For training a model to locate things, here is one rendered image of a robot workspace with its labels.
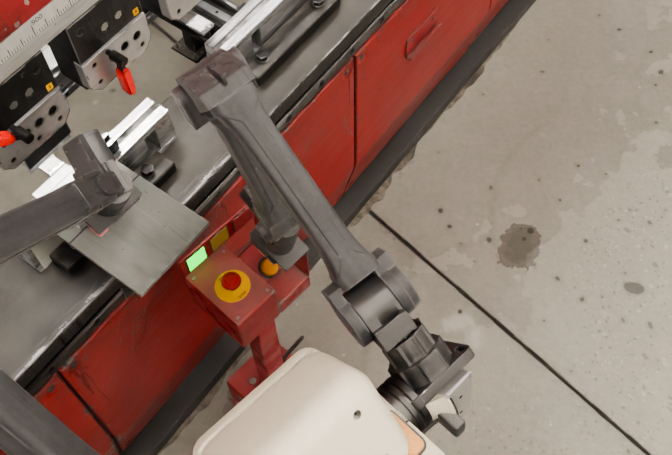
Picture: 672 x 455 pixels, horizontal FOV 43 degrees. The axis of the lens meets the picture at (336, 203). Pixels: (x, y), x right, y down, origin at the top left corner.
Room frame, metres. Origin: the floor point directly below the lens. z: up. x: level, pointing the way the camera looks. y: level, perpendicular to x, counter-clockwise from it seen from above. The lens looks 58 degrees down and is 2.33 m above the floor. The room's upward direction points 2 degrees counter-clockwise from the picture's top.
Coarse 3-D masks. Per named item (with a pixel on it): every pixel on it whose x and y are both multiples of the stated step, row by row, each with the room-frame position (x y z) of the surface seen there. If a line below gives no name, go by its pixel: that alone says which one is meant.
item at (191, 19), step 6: (144, 12) 1.32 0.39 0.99; (192, 12) 1.30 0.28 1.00; (186, 18) 1.29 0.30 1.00; (192, 18) 1.29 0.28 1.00; (198, 18) 1.29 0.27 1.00; (204, 18) 1.28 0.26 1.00; (186, 24) 1.27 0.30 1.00; (192, 24) 1.27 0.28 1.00; (198, 24) 1.27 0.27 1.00; (204, 24) 1.27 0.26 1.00; (210, 24) 1.27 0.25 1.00; (198, 30) 1.25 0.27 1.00; (204, 30) 1.25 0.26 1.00
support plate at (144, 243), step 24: (120, 168) 0.92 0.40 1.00; (144, 192) 0.86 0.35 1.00; (144, 216) 0.81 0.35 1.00; (168, 216) 0.81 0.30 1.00; (192, 216) 0.80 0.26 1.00; (96, 240) 0.76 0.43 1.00; (120, 240) 0.76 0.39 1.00; (144, 240) 0.76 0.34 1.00; (168, 240) 0.76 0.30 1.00; (192, 240) 0.76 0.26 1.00; (96, 264) 0.72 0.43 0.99; (120, 264) 0.71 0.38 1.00; (144, 264) 0.71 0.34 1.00; (168, 264) 0.71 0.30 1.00; (144, 288) 0.66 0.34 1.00
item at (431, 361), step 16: (416, 320) 0.49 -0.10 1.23; (416, 336) 0.45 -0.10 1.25; (432, 336) 0.47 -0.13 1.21; (384, 352) 0.44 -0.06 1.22; (400, 352) 0.43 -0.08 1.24; (416, 352) 0.43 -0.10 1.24; (432, 352) 0.43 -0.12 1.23; (448, 352) 0.44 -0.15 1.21; (464, 352) 0.44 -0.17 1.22; (400, 368) 0.42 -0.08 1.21; (416, 368) 0.41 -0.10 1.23; (432, 368) 0.41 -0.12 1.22; (448, 368) 0.42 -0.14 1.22; (416, 384) 0.40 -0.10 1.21; (432, 384) 0.39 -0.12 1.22; (416, 400) 0.37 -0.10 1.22
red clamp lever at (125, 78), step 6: (108, 54) 0.98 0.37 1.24; (114, 54) 0.98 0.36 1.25; (120, 54) 0.98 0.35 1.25; (114, 60) 0.97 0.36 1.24; (120, 60) 0.96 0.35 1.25; (126, 60) 0.97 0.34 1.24; (120, 66) 0.97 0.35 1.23; (120, 72) 0.97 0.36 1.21; (126, 72) 0.97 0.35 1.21; (120, 78) 0.97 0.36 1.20; (126, 78) 0.96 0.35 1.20; (132, 78) 0.98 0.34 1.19; (120, 84) 0.97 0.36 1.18; (126, 84) 0.96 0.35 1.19; (132, 84) 0.97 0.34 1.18; (126, 90) 0.97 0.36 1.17; (132, 90) 0.97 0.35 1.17
